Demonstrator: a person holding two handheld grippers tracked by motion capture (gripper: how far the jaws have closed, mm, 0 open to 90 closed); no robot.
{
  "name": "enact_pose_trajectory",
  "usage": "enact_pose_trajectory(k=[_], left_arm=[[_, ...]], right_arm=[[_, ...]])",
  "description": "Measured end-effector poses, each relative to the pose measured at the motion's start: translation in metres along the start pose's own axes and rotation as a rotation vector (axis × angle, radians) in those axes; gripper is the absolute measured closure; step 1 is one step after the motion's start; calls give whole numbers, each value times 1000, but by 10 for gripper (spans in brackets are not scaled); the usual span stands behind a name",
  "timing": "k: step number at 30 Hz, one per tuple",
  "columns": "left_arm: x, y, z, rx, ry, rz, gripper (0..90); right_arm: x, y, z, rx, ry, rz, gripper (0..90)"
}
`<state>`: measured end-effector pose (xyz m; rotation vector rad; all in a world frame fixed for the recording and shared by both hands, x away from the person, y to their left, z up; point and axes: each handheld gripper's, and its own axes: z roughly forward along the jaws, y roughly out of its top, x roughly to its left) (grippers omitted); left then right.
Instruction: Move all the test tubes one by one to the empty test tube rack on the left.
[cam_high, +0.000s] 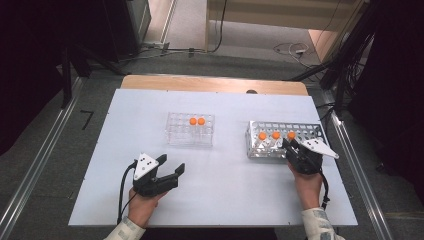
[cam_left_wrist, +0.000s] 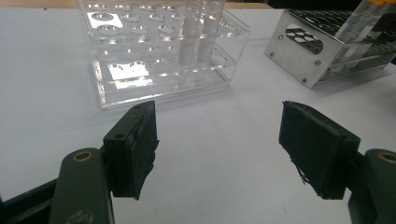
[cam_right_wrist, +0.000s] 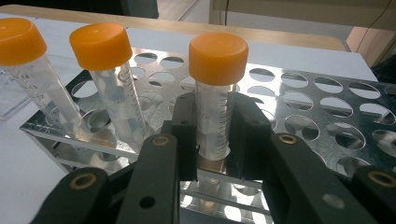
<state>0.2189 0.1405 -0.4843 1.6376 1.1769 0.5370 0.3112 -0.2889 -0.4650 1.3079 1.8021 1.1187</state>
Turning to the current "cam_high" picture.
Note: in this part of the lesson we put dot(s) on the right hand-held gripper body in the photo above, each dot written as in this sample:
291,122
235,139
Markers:
305,161

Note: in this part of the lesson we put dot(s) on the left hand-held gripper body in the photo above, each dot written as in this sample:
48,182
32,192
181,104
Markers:
146,186

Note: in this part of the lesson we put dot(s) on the orange-capped test tube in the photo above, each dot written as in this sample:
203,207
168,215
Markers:
201,121
291,135
193,121
262,136
276,135

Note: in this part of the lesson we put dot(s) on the perforated metal tube rack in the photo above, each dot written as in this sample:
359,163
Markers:
266,150

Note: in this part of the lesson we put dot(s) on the clear plastic tube rack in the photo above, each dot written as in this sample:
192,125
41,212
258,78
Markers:
181,133

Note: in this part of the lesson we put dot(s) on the person's left hand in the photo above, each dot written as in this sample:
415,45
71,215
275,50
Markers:
141,208

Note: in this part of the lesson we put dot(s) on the person's right hand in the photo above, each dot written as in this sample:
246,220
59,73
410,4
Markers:
310,190

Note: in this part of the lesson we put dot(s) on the white board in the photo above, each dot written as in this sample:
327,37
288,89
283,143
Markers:
216,193

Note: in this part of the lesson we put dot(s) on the wooden table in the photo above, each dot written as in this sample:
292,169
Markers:
200,83

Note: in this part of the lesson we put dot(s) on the light wooden furniture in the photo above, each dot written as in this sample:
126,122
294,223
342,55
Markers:
273,13

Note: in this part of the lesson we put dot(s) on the black cabinet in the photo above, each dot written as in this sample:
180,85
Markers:
123,26

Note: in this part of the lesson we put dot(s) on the aluminium floor rail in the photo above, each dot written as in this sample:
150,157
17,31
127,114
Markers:
40,160
370,206

